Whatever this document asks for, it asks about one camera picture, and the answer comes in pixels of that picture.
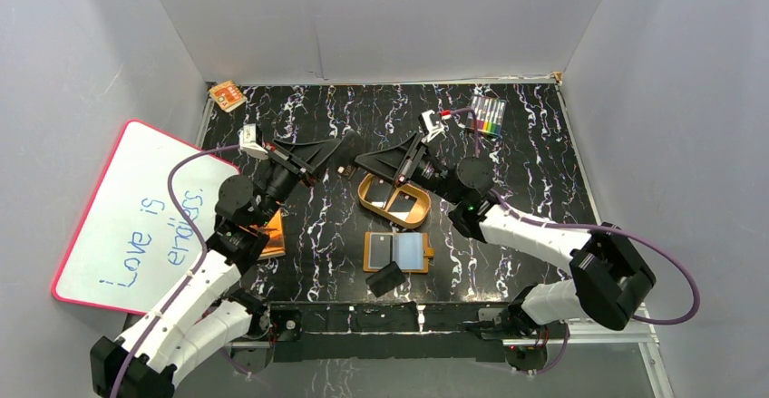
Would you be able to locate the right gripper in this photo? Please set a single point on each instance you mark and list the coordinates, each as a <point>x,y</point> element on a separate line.
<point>398,163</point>

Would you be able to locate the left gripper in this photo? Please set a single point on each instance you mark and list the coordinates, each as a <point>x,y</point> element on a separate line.
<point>295,162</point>

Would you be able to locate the orange leather card holder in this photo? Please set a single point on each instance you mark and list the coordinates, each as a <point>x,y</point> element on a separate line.
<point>411,251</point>

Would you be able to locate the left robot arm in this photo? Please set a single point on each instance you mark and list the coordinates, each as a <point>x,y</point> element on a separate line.
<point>202,312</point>

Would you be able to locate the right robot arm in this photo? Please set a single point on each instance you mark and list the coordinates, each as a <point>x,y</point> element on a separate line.
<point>607,278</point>

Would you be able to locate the tan oval tray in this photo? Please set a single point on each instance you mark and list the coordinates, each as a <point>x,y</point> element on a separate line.
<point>417,216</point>

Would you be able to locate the orange paperback book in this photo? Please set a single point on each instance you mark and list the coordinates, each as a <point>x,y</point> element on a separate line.
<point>276,246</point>

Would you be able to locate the pack of coloured markers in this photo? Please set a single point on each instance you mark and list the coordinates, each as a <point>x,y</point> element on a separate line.
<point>488,115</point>

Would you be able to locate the pink framed whiteboard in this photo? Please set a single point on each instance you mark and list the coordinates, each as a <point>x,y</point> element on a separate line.
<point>132,245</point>

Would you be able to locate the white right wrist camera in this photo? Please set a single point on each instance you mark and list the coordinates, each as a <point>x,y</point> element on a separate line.
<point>433,124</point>

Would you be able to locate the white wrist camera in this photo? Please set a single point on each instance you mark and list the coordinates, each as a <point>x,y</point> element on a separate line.
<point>433,124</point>
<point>250,142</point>

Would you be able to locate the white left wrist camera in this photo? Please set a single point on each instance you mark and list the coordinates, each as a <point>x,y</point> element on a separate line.
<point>250,142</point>

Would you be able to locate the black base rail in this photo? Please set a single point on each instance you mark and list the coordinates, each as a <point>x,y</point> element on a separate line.
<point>479,331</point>

